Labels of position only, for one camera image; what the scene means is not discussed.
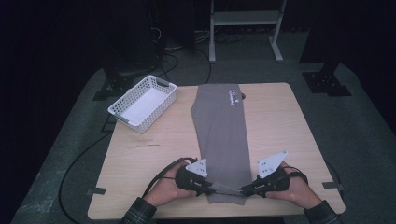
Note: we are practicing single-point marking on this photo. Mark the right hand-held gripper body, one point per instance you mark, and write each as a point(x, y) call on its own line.
point(274, 185)

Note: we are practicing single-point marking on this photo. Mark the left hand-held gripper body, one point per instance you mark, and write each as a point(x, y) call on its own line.
point(190, 180)

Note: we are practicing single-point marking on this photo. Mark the grey pants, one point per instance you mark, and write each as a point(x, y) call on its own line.
point(221, 137)

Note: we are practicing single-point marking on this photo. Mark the white perforated plastic basket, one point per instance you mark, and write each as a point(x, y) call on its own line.
point(143, 107)

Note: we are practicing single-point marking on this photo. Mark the person's right hand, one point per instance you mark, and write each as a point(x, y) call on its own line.
point(299, 193)

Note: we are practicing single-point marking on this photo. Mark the person's left hand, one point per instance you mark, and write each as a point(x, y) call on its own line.
point(165, 189)

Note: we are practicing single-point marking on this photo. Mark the grey tape strip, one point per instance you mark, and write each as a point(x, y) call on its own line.
point(96, 191)
point(333, 185)

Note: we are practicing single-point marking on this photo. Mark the black tape square outline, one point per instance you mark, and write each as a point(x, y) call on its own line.
point(104, 124)

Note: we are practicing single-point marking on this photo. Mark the black stand base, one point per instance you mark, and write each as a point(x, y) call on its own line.
point(116, 84)
point(327, 82)

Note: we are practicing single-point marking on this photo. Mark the white metal stand frame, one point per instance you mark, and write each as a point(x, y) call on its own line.
point(246, 18)

